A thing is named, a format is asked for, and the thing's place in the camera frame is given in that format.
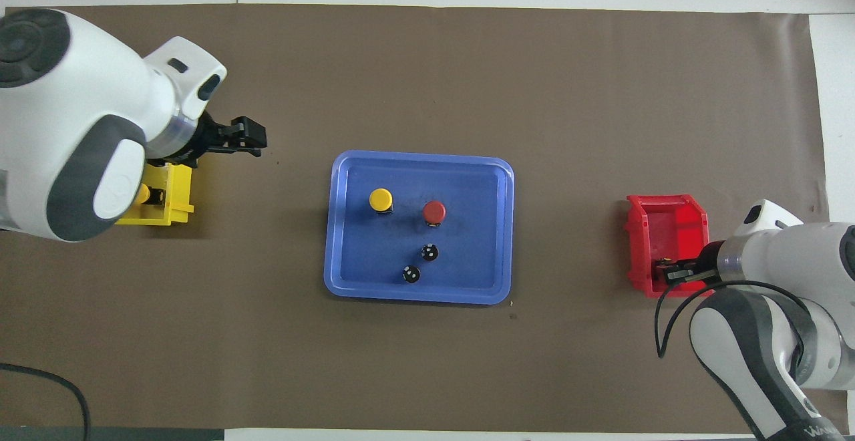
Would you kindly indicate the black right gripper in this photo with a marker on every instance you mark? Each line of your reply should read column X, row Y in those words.
column 710, row 264

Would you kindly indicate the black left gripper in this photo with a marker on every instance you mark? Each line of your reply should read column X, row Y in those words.
column 214, row 140

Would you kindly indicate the yellow push button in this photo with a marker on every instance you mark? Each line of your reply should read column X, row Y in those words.
column 381, row 199
column 143, row 194

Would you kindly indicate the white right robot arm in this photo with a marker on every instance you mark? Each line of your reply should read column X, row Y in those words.
column 788, row 254

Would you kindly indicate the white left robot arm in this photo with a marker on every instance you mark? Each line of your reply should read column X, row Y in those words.
column 67, row 107

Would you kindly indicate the blue plastic tray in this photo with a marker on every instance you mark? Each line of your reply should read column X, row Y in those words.
column 467, row 274

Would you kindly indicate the red plastic bin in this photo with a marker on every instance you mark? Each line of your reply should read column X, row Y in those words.
column 668, row 227

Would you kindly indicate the yellow plastic bin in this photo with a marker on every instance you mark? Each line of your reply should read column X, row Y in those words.
column 177, row 194

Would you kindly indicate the black cylinder knob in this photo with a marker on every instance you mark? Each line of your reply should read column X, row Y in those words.
column 411, row 274
column 430, row 252

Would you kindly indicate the brown paper table mat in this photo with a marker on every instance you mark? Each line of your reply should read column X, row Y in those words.
column 267, row 361

